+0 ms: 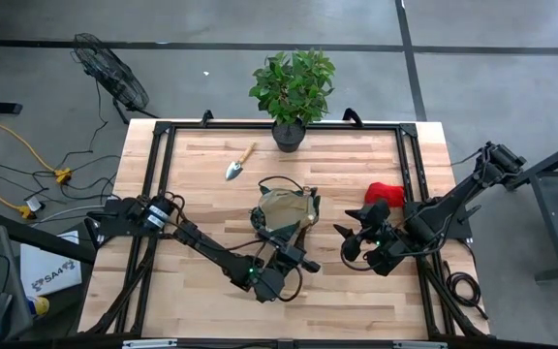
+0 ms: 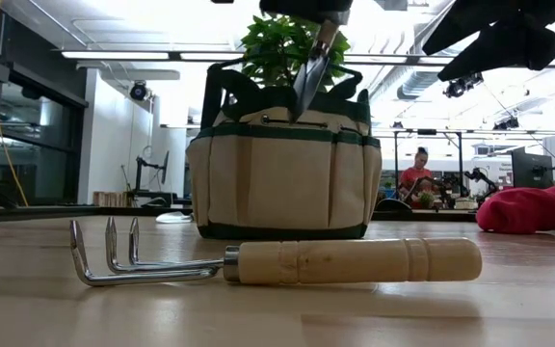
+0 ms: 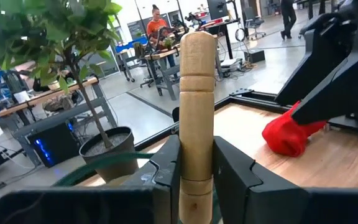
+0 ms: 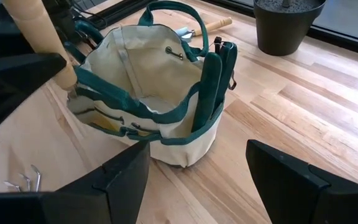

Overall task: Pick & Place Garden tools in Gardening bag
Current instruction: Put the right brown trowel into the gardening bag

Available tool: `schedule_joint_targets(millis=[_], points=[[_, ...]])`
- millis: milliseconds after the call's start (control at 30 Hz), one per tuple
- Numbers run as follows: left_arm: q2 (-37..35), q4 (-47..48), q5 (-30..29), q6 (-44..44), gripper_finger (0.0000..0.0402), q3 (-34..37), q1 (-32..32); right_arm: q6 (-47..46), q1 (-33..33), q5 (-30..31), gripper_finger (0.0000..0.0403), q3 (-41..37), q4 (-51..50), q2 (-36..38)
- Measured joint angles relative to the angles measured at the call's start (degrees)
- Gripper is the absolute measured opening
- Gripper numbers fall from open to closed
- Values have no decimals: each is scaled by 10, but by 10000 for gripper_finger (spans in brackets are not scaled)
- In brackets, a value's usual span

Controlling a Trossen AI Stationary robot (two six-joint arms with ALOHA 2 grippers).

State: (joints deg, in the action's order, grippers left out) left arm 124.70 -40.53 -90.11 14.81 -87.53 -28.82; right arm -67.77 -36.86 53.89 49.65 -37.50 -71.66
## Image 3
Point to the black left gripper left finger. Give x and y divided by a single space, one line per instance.
154 186

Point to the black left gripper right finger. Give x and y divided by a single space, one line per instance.
244 186

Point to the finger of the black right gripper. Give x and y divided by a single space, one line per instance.
353 84
322 62

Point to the cream gardening bag green trim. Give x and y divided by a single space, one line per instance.
104 163

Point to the red cloth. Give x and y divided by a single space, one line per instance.
286 137

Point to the green plant in black pot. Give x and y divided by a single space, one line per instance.
110 155

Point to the person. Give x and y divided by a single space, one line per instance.
288 17
157 28

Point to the black box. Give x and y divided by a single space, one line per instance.
254 56

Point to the black office chair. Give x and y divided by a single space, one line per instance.
253 21

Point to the black table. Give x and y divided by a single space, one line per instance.
225 31

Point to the black computer tower blue lights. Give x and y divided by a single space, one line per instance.
54 144

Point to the wooden top workbench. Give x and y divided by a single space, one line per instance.
163 54
51 96

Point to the black table frame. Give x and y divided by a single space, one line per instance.
259 101

